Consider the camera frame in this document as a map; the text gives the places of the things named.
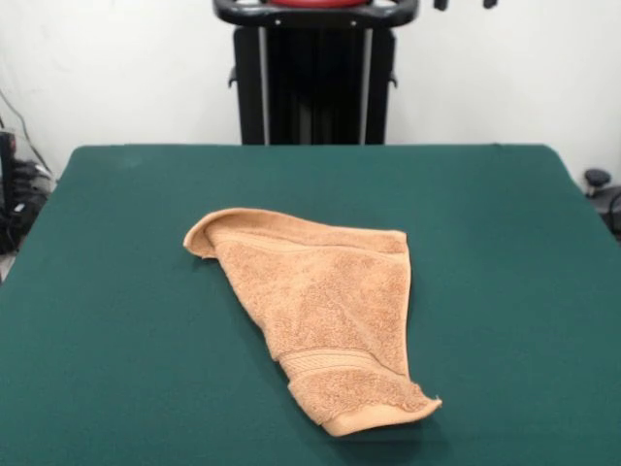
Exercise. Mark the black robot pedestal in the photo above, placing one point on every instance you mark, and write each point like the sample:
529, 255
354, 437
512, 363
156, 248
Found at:
315, 82

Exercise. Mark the tan terry towel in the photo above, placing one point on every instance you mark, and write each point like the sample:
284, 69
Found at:
315, 301

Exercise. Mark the dark green table cloth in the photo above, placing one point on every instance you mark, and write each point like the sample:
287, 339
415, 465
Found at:
121, 315

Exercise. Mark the black equipment pile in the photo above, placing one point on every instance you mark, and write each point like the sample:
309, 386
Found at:
19, 194

